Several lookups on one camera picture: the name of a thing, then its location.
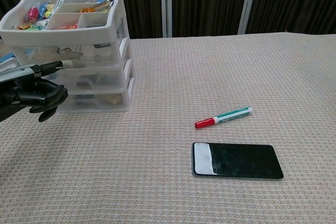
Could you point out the red printed packet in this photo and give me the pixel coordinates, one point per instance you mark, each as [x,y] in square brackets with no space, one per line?
[69,26]

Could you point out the beige woven tablecloth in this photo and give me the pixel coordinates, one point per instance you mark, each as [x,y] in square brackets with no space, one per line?
[157,155]

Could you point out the black folding screen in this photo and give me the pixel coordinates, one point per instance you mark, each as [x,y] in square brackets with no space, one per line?
[210,1]

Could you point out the small blue box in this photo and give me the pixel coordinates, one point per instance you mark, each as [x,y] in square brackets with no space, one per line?
[6,58]

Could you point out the blue yellow packet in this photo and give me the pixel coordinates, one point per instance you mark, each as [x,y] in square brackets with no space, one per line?
[47,9]

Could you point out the gold orange printed clip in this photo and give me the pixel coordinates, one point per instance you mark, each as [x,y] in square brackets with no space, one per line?
[92,9]

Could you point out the black smartphone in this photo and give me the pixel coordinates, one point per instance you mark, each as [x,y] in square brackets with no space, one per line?
[244,161]

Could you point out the red capped green marker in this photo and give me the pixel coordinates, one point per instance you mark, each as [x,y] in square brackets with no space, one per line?
[223,117]

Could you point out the white drawer organizer box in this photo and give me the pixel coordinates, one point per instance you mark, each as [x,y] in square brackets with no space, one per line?
[65,35]

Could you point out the red candy packet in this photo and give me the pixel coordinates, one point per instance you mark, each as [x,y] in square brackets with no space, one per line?
[32,13]

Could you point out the blue capped white marker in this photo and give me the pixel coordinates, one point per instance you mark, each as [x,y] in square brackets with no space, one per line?
[56,5]

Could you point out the clear plastic drawer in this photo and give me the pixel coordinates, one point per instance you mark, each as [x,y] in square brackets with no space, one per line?
[105,100]
[110,79]
[105,53]

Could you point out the lion print packet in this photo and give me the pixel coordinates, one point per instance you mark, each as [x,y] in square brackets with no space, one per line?
[29,27]

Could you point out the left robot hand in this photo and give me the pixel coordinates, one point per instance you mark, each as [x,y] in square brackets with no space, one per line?
[39,93]

